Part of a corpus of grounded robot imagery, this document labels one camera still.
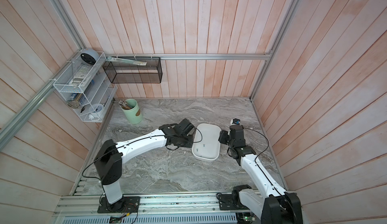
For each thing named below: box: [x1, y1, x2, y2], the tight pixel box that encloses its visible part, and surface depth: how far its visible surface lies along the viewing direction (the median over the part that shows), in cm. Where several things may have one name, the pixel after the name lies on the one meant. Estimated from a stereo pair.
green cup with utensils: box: [117, 98, 143, 125], surface depth 100 cm
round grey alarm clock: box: [80, 48, 100, 66], surface depth 83 cm
